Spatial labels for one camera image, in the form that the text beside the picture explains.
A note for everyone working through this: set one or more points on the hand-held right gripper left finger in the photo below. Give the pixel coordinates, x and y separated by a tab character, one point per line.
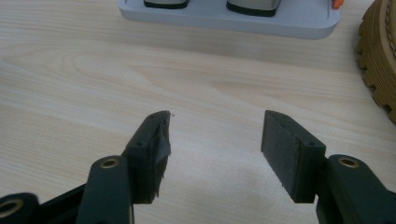
146	161

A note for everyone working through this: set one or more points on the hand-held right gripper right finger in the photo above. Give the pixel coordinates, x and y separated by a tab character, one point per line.
289	155

